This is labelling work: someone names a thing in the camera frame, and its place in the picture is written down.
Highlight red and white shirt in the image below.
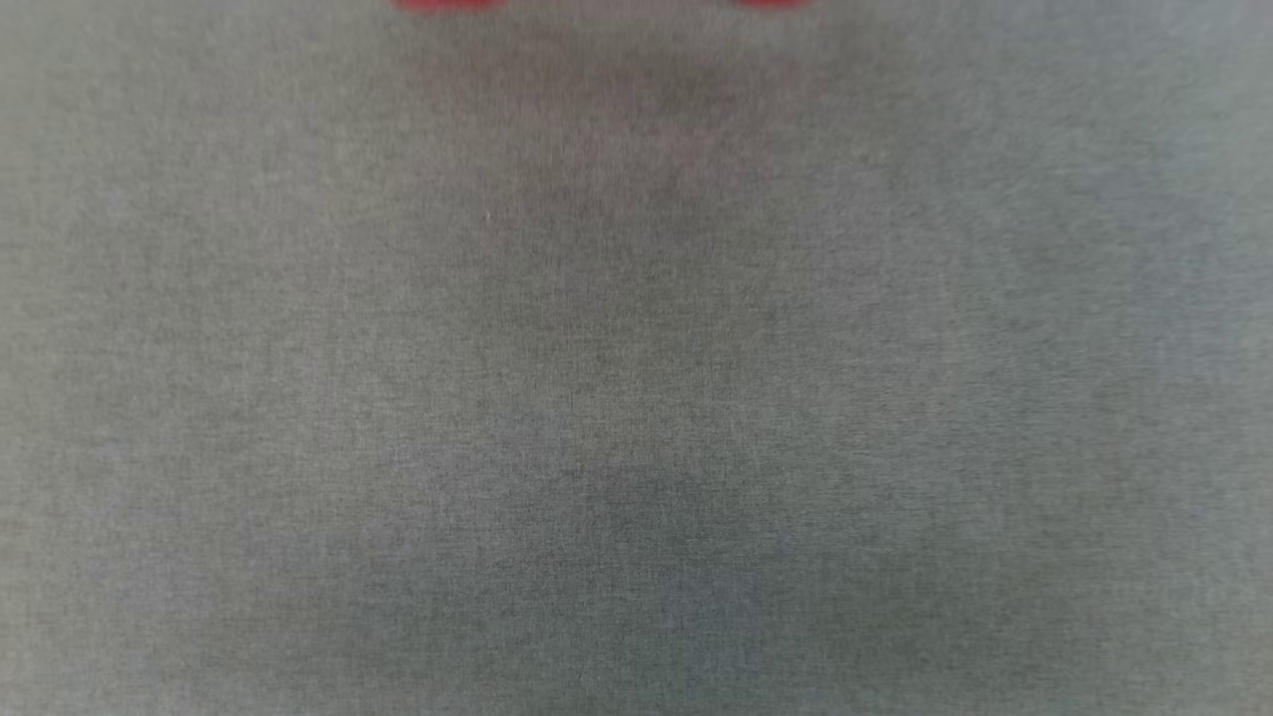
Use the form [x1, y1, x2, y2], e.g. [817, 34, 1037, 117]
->
[393, 0, 818, 13]

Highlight grey fabric sofa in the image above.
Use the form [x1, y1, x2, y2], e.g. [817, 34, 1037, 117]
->
[0, 0, 1273, 716]

